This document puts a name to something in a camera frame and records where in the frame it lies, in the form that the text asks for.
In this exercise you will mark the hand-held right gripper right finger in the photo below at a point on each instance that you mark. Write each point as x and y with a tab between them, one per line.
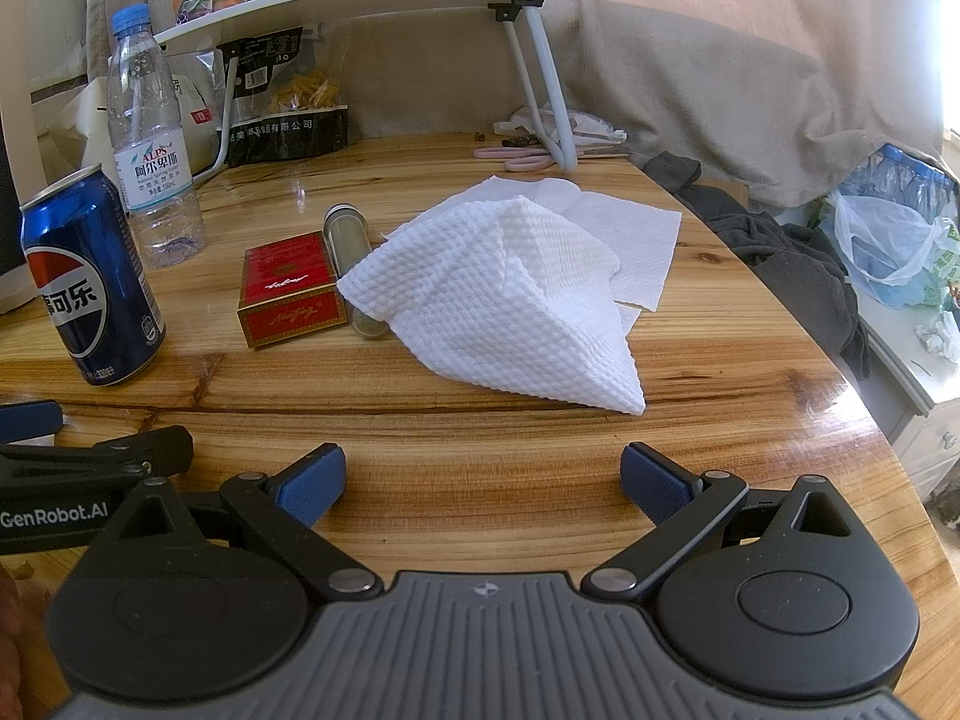
656	484

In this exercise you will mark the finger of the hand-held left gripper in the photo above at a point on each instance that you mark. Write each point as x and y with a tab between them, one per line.
90	450
30	420

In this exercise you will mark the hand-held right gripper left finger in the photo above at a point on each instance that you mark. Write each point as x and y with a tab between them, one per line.
311	487

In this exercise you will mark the white textured cloth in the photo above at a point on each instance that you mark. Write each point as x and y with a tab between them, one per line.
487	300

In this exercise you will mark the blue soda can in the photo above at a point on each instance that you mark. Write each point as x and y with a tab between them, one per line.
90	277

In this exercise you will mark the red cigarette box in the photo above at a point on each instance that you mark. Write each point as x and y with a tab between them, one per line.
289	292

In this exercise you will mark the white paper towel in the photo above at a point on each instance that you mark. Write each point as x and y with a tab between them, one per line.
630	240

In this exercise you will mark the small glass vial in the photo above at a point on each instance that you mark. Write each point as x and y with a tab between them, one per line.
345	240

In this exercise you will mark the dark grey clothes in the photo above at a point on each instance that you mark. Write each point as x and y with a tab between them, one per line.
780	255

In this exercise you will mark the white cabinet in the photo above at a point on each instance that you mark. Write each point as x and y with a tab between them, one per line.
915	390

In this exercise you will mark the clear plastic water bottle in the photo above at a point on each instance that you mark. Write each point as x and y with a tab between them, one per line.
150	165

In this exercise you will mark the white box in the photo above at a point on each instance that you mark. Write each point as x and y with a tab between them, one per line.
71	120

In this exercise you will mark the crumpled white tissues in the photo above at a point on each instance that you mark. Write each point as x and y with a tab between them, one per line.
941	337

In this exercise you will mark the white plastic bag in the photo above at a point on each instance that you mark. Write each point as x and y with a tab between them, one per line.
885	240
592	126

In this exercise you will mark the white packet red label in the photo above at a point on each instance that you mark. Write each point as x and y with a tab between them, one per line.
196	127

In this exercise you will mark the pink scissors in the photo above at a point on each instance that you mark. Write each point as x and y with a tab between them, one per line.
525	160

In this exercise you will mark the black snack bag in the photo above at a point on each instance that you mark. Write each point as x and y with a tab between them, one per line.
285	131

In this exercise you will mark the pack of water bottles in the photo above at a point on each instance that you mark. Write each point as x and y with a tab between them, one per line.
900	172

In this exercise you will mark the beige curtain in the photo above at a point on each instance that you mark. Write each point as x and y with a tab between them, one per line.
750	37

